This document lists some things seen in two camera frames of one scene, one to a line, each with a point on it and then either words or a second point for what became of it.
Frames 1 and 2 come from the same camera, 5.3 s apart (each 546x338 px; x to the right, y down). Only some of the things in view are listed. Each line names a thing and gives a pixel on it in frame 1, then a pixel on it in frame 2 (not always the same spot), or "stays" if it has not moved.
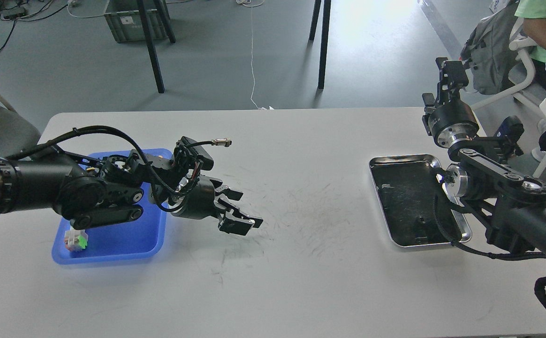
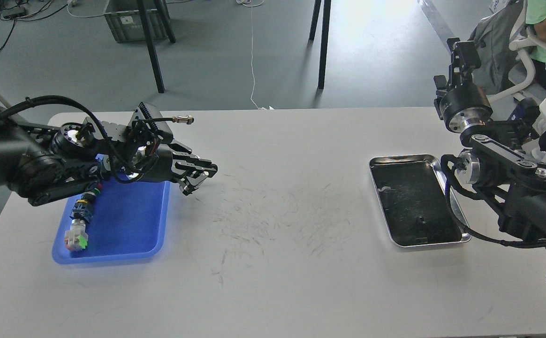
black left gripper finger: x=224 y=189 → x=212 y=169
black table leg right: x=324 y=43 stays
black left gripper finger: x=232 y=220 → x=193 y=181
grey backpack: x=487 y=49 stays
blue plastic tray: x=141 y=237 stays
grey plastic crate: x=124 y=18 stays
